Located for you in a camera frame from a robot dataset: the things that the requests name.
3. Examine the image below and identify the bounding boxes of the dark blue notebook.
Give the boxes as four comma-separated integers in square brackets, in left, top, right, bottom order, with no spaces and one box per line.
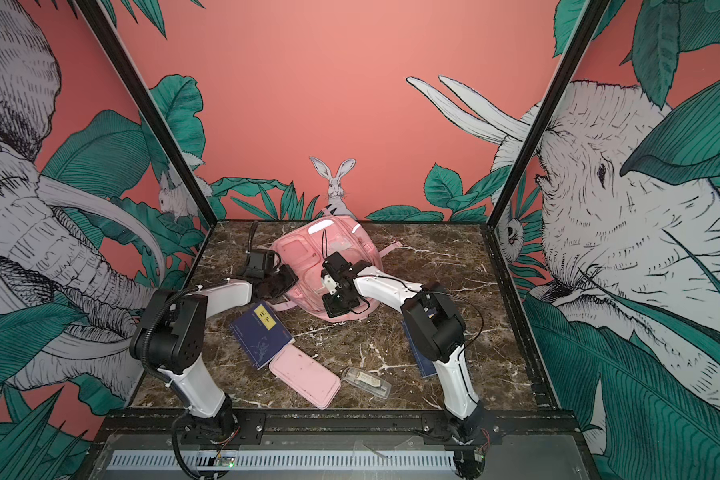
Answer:
[401,321,437,379]
[231,302,294,370]

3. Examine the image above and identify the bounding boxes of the pink student backpack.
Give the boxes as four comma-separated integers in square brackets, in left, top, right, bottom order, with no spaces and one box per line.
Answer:
[271,215,402,323]

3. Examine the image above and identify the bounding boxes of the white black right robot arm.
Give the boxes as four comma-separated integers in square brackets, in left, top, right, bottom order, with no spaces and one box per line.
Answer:
[321,266,480,422]

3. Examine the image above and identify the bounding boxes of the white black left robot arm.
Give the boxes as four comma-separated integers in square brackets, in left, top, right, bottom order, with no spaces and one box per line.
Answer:
[129,265,298,420]

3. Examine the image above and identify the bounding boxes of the clear plastic eraser box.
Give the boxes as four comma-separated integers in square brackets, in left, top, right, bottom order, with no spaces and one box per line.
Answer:
[342,367,391,399]

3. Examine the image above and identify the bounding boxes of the pink pencil case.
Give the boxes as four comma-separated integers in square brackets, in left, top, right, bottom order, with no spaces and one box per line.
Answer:
[268,344,341,409]

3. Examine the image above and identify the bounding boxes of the white ventilation grille strip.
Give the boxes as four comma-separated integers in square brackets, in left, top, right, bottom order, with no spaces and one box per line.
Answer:
[107,450,455,472]

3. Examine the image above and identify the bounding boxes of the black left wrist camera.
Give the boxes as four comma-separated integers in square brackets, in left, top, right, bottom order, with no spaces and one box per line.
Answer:
[241,249,277,281]

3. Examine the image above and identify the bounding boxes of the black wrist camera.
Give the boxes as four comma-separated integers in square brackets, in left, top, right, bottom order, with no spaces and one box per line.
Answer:
[321,252,353,295]
[241,249,277,281]

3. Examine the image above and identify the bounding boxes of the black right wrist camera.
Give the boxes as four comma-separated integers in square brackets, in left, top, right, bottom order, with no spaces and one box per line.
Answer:
[321,252,353,295]

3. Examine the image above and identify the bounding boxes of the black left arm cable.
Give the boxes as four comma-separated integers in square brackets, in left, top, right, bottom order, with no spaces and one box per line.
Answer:
[137,287,199,385]

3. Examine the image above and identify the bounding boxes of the black front mounting rail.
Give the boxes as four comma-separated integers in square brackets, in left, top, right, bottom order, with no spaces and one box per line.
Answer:
[95,407,580,448]

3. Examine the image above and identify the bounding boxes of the black left corner frame post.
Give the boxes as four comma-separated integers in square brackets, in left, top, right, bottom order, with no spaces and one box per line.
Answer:
[75,0,218,229]

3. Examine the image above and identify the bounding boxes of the black corner frame post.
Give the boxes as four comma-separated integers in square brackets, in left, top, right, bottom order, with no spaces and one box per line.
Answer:
[487,0,609,229]
[75,0,218,229]

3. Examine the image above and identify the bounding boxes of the black right corner frame post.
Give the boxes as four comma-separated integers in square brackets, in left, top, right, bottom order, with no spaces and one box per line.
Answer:
[487,0,609,229]

